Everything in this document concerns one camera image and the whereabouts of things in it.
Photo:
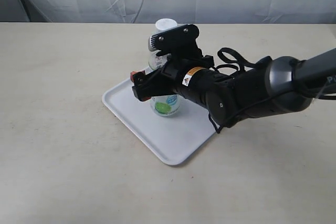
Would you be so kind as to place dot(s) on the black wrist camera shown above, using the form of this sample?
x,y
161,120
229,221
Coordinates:
x,y
179,42

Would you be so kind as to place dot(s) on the clear bottle with green label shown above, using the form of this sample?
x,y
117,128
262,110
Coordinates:
x,y
164,105

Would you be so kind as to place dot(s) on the white plastic tray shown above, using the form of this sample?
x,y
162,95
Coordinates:
x,y
172,139

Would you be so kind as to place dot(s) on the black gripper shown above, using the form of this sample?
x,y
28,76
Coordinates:
x,y
167,80

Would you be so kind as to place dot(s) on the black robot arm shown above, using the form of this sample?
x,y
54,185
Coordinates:
x,y
254,90

